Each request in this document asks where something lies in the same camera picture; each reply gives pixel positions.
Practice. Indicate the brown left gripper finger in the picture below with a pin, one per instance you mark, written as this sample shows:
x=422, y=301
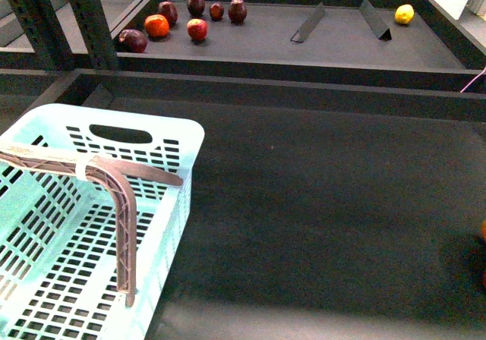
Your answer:
x=73, y=163
x=112, y=174

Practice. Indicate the light blue plastic basket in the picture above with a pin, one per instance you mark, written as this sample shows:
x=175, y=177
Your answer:
x=58, y=259

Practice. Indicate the dark red apple front left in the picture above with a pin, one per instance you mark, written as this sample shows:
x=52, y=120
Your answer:
x=132, y=40

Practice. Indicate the orange red apple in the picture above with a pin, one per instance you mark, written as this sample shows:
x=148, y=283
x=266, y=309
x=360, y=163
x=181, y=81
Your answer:
x=156, y=26

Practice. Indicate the red apple front centre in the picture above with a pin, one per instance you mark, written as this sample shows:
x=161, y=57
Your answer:
x=197, y=29

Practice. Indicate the dark red apple back left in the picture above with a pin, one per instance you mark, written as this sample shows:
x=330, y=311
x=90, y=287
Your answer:
x=169, y=11

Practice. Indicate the dark red apple back centre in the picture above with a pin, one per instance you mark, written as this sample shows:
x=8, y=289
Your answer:
x=196, y=7

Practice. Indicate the small dark red apple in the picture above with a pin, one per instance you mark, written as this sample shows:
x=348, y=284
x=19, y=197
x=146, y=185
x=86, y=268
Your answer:
x=216, y=11

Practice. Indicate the black lower shelf tray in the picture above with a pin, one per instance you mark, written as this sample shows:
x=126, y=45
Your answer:
x=317, y=212

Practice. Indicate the black shelf tray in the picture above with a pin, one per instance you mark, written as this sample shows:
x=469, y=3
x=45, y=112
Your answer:
x=384, y=43
x=317, y=212

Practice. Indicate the black divider left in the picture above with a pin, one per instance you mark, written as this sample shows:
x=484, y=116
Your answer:
x=305, y=30

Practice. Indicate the black divider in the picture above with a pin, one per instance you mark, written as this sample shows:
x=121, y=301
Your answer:
x=305, y=30
x=378, y=26

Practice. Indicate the black divider right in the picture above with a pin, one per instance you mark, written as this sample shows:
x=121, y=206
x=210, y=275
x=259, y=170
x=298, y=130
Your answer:
x=378, y=26

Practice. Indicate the black upper shelf tray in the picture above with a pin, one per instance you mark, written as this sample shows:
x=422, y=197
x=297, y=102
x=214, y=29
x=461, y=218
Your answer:
x=384, y=43

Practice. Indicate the yellow lemon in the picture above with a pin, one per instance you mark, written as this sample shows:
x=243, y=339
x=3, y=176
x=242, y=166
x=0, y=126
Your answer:
x=404, y=14

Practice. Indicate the dark metal rack post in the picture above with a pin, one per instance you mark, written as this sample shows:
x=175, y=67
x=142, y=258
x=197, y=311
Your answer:
x=44, y=31

